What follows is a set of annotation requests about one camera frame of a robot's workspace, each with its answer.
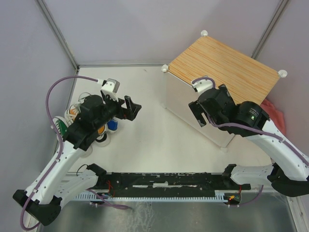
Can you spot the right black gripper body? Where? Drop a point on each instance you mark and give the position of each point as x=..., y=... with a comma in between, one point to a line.
x=213, y=119

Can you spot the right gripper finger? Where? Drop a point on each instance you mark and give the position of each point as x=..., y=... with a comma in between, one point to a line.
x=225, y=92
x=197, y=111

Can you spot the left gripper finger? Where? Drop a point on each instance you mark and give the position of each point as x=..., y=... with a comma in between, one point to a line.
x=129, y=103
x=130, y=112

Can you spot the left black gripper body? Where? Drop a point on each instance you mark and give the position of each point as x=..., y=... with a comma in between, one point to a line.
x=112, y=108

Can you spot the white cabinet door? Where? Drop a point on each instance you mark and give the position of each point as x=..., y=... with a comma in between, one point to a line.
x=181, y=99

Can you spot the wooden shoe cabinet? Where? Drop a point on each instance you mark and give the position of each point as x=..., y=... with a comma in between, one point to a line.
x=246, y=79

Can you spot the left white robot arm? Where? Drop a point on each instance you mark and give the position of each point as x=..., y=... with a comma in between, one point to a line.
x=45, y=197

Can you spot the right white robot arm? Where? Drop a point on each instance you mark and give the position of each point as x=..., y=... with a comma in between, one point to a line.
x=288, y=175

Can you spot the blue sneaker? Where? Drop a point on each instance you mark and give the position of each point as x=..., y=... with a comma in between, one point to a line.
x=112, y=126

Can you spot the pink cloth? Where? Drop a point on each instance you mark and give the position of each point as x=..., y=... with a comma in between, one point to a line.
x=275, y=115

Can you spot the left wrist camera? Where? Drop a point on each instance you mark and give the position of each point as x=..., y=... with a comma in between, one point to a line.
x=109, y=89

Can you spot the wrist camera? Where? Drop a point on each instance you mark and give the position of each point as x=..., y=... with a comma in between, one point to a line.
x=109, y=89
x=202, y=84

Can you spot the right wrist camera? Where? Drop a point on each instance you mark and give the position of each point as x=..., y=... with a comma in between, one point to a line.
x=202, y=84

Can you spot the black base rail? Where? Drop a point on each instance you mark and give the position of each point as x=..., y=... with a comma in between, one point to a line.
x=159, y=185

